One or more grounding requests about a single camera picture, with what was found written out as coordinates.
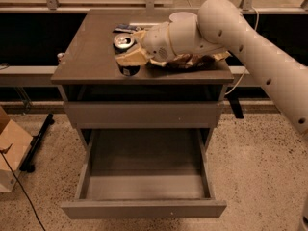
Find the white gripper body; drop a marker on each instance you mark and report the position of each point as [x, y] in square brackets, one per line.
[156, 42]

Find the yellow brown chip bag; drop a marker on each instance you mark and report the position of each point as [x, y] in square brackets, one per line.
[192, 61]

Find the cardboard box left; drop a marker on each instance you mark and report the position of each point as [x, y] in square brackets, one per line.
[14, 144]

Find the blue pepsi can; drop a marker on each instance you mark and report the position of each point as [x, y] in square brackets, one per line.
[121, 44]

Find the small can behind cabinet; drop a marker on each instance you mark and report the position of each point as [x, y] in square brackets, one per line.
[60, 57]

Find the dark blue snack packet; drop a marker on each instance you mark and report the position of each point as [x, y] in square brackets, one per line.
[126, 28]

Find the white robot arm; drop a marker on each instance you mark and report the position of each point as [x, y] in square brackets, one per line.
[219, 26]

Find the grey drawer cabinet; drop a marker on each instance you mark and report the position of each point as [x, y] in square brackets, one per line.
[89, 71]

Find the black stand leg right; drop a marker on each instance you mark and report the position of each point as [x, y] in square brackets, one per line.
[235, 106]

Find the closed grey top drawer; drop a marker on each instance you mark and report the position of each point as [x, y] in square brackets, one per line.
[140, 115]

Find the black stand leg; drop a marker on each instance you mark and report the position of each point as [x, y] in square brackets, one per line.
[27, 164]
[235, 106]

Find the open grey middle drawer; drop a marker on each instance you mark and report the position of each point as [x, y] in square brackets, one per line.
[150, 173]

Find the white ceramic bowl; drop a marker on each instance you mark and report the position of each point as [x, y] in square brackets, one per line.
[176, 17]

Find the black stand leg left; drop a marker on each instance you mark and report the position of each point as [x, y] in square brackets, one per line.
[27, 164]

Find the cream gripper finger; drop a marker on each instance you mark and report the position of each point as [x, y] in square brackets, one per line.
[133, 57]
[139, 36]

